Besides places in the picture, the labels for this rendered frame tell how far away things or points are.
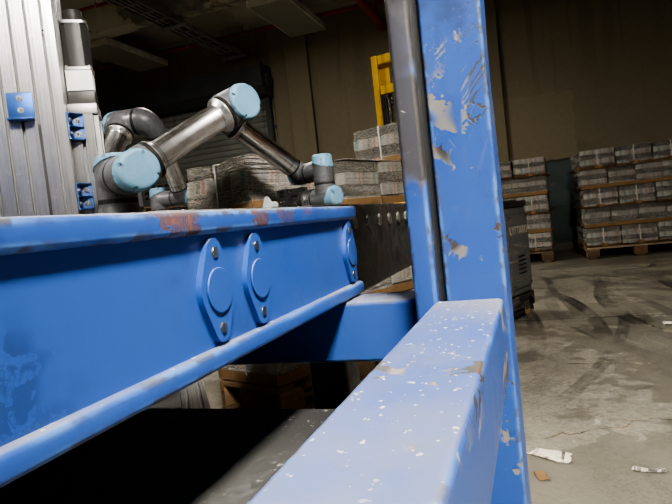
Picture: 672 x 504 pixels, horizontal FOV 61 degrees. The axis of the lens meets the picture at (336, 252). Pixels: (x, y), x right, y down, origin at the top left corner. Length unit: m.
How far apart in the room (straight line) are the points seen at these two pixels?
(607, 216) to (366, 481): 7.32
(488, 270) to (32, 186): 1.71
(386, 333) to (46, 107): 1.65
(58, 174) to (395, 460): 1.87
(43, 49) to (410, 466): 1.98
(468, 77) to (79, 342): 0.37
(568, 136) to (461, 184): 8.68
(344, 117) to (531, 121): 2.91
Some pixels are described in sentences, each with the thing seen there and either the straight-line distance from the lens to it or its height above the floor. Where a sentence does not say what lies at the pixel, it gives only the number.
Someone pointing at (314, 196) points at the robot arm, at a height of 0.88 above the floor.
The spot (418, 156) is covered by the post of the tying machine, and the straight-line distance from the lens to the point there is 0.51.
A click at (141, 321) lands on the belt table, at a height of 0.74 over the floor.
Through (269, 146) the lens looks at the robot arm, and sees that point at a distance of 2.09.
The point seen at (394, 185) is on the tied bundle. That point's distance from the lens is 3.05.
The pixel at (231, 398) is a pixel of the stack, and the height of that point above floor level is 0.05.
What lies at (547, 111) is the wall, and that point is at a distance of 9.21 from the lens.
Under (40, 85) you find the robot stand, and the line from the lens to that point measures 2.08.
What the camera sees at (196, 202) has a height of 0.92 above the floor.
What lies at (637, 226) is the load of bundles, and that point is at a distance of 7.54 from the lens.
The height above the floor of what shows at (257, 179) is 0.98.
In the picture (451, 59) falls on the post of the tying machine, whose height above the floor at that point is 0.90.
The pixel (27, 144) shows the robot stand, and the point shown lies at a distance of 2.06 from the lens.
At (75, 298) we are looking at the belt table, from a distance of 0.26.
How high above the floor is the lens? 0.78
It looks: 3 degrees down
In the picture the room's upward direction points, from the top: 6 degrees counter-clockwise
